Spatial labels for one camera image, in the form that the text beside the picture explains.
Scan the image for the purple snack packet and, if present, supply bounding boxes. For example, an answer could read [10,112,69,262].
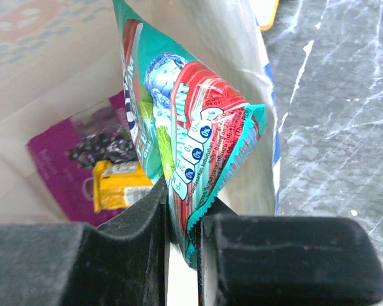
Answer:
[27,92,137,226]

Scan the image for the small whiteboard yellow frame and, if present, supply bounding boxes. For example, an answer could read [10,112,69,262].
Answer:
[257,0,280,31]

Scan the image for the checkered paper bag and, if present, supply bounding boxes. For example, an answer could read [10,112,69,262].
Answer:
[0,0,282,306]

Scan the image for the teal snack packet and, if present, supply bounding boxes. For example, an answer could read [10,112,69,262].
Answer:
[114,1,267,268]

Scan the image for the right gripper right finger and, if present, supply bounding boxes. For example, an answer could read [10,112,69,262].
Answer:
[196,200,383,305]

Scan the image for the yellow snack packet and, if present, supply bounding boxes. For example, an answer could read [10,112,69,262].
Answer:
[93,160,153,213]

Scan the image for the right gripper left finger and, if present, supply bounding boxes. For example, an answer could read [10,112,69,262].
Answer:
[0,179,169,305]

